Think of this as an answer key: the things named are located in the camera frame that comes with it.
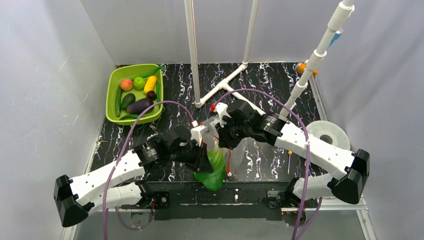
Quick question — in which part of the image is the toy green lime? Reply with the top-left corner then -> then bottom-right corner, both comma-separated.
133,76 -> 147,91

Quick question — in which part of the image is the white filament spool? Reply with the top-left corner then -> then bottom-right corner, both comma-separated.
306,120 -> 351,150

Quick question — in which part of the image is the aluminium rail frame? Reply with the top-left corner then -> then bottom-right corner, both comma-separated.
61,74 -> 378,240

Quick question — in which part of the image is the toy green chili pepper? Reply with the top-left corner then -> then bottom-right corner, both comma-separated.
129,66 -> 165,81

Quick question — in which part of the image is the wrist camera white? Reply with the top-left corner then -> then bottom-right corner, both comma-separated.
190,120 -> 208,146
210,102 -> 231,127

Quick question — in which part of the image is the orange clamp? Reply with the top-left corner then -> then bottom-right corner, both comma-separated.
294,62 -> 319,76

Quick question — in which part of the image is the green plastic basin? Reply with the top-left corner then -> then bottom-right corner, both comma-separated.
105,63 -> 164,126

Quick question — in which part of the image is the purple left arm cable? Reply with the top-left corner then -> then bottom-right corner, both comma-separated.
101,100 -> 196,240

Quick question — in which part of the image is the toy bok choy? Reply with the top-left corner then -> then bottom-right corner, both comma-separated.
193,146 -> 227,191

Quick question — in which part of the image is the toy peach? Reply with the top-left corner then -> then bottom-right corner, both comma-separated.
120,78 -> 134,92

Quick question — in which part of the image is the toy purple eggplant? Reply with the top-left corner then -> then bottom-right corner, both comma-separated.
126,98 -> 154,115

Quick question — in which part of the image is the toy yellow corn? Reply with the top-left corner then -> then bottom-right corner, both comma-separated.
143,75 -> 158,95

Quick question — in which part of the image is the toy dark red plum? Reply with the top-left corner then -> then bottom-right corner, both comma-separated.
146,90 -> 157,101

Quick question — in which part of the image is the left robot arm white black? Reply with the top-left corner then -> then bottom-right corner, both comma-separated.
53,125 -> 214,228

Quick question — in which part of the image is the black marble pattern mat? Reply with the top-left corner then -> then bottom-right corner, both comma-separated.
86,62 -> 340,183

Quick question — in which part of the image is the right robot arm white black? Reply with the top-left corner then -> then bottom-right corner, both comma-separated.
212,100 -> 371,205

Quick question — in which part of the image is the toy green cucumber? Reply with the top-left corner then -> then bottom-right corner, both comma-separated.
115,86 -> 123,117

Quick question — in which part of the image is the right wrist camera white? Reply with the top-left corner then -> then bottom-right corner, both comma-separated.
210,102 -> 231,127

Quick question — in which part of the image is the clear zip bag orange zipper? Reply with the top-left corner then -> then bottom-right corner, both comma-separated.
200,119 -> 255,179

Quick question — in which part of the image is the white PVC pipe frame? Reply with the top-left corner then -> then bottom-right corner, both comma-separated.
183,0 -> 356,120

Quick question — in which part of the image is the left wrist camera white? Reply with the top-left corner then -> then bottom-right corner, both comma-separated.
190,120 -> 208,146

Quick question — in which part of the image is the yellow handle screwdriver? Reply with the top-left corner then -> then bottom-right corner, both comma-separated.
287,150 -> 293,175

